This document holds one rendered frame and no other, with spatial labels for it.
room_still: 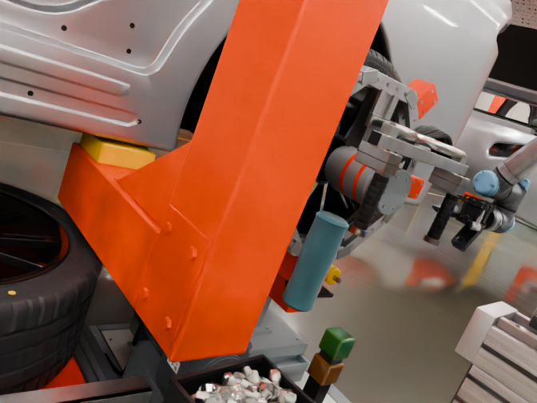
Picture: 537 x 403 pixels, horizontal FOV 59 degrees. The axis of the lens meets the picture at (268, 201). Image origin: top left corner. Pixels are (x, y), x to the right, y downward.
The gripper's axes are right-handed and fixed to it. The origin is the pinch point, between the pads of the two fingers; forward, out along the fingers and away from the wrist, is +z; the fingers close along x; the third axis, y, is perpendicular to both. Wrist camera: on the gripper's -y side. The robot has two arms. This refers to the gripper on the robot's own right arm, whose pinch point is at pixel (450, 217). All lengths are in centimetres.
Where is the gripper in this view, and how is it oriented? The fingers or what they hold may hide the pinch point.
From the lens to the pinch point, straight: 144.7
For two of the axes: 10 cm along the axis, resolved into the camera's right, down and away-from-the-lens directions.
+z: -7.3, -1.2, -6.7
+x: 5.8, 4.0, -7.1
